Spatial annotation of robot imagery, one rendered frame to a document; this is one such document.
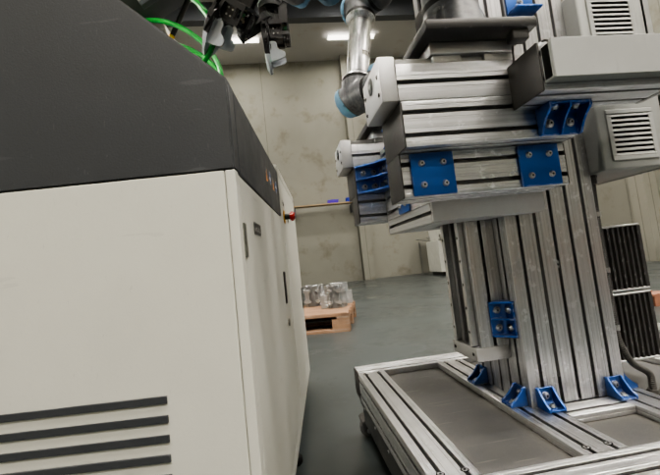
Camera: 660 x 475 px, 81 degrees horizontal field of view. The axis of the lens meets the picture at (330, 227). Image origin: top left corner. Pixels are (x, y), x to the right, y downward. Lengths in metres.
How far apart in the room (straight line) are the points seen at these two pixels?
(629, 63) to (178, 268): 0.84
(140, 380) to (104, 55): 0.55
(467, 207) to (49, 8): 0.89
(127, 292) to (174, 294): 0.08
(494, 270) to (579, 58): 0.51
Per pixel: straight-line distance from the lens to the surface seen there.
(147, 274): 0.71
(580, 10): 1.27
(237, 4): 1.08
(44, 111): 0.84
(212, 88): 0.74
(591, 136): 1.18
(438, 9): 0.93
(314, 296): 4.09
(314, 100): 11.54
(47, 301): 0.79
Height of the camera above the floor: 0.62
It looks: 5 degrees up
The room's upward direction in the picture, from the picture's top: 6 degrees counter-clockwise
